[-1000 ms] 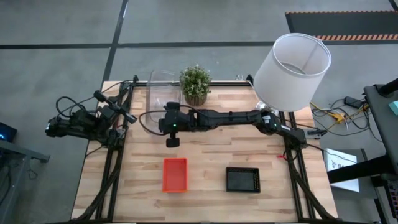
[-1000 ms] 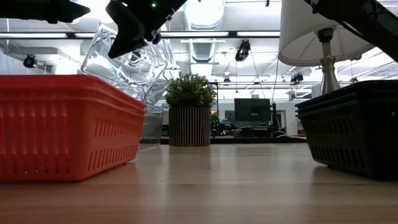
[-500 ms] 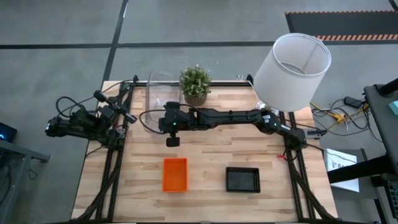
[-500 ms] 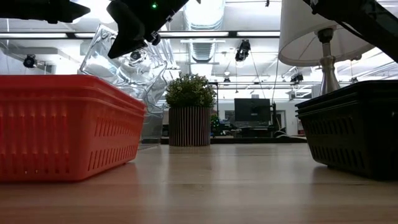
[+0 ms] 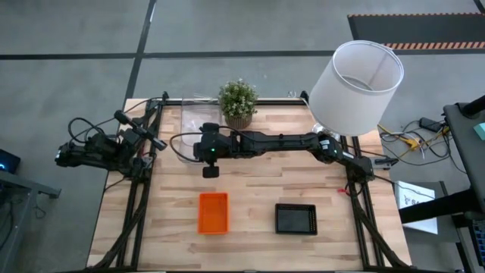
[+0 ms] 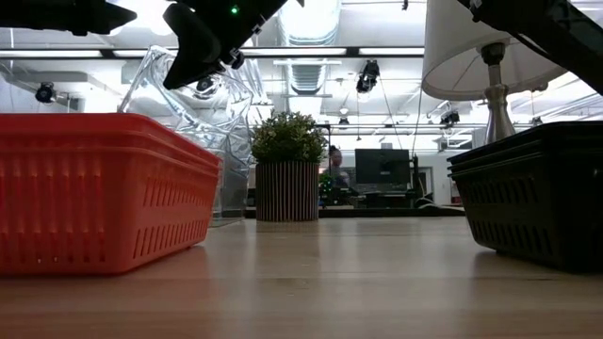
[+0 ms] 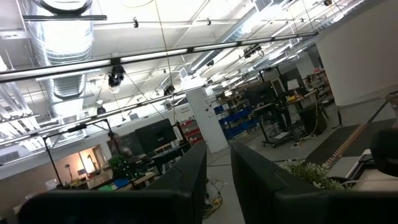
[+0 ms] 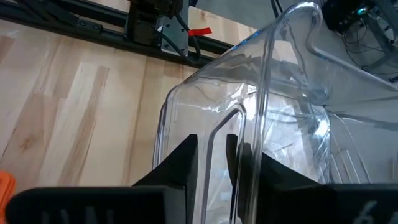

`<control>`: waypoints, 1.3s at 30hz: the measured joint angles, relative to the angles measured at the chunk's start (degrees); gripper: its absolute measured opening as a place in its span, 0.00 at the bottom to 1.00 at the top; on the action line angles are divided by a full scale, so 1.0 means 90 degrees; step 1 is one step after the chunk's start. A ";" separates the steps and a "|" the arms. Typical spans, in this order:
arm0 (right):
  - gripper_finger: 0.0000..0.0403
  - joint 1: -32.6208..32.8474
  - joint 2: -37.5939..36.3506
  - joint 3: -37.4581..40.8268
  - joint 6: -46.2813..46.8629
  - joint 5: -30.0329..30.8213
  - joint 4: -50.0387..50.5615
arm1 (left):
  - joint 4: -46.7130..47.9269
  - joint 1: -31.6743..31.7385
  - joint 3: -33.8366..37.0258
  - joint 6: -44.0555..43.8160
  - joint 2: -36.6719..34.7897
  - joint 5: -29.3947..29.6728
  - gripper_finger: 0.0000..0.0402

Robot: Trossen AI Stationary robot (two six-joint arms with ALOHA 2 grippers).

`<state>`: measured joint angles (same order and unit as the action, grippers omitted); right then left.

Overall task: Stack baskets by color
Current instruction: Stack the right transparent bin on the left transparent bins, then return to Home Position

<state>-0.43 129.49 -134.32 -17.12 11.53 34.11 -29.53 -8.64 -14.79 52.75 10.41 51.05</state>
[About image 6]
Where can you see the white shade table lamp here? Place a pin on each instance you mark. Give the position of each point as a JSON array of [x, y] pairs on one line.
[[452, 56]]

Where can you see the black overhead rig beam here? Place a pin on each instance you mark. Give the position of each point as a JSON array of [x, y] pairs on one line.
[[330, 52]]

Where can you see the black computer monitor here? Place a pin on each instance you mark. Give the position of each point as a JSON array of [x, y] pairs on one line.
[[381, 167]]

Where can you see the black ceiling spotlight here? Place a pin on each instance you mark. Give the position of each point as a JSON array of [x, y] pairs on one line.
[[45, 92], [450, 118], [367, 76]]

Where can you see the person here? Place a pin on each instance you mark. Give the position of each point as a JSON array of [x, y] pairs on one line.
[[337, 162]]

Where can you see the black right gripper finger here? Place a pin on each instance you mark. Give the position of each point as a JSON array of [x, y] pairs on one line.
[[193, 52]]

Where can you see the small potted green plant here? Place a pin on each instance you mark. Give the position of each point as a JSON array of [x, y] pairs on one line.
[[287, 179]]

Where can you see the silver ceiling duct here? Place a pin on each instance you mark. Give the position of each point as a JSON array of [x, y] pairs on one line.
[[308, 28]]

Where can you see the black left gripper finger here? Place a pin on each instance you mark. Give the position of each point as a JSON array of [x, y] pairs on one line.
[[56, 14]]

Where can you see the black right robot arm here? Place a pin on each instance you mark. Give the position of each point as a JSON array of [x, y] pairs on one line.
[[556, 37]]

